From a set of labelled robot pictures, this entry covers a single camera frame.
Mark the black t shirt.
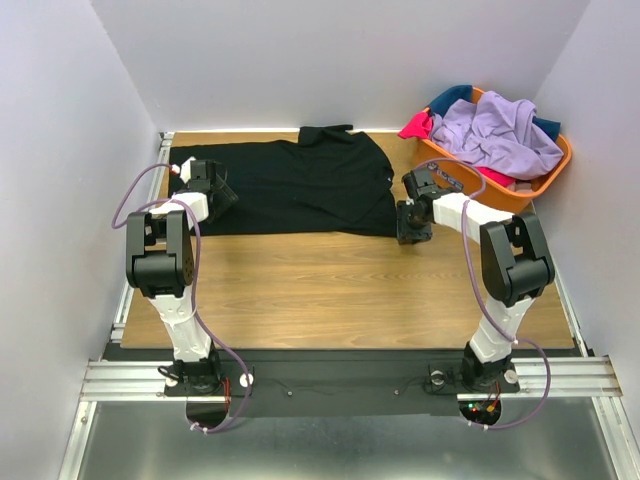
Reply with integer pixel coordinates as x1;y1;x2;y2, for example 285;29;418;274
169;125;396;237

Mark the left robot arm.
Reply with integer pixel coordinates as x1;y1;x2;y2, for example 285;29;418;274
112;156;238;396

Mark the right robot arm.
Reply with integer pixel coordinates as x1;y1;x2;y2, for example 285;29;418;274
396;168;555;390

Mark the orange laundry basket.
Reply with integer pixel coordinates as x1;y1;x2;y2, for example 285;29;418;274
411;86;572;213

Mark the pink t shirt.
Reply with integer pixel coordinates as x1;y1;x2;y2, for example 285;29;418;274
398;109;434;140

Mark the dark blue t shirt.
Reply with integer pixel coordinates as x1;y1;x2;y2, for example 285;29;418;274
428;84;473;117

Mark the lavender t shirt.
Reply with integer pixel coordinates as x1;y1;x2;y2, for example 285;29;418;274
431;91;564;181

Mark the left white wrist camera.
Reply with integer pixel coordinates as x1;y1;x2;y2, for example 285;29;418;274
170;156;196;184

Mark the right side aluminium rail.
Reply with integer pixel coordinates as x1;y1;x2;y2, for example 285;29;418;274
520;265;594;357

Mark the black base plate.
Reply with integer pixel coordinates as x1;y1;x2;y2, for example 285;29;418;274
158;349;519;420

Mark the aluminium frame rail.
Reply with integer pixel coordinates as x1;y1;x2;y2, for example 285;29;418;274
80;352;622;403

